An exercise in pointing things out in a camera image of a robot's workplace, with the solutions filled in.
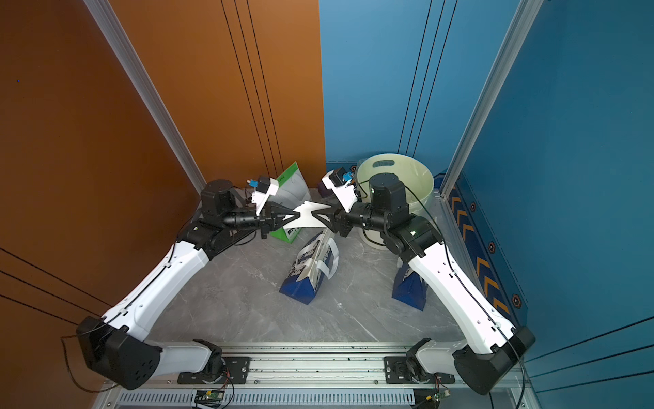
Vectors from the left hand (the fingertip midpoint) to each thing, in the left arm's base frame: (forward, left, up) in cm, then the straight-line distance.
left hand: (299, 213), depth 66 cm
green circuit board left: (-37, +26, -38) cm, 59 cm away
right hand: (-1, -6, +4) cm, 8 cm away
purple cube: (+42, -3, -34) cm, 54 cm away
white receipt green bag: (-2, -2, -1) cm, 3 cm away
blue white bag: (-5, -4, -15) cm, 16 cm away
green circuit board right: (-36, -36, -35) cm, 62 cm away
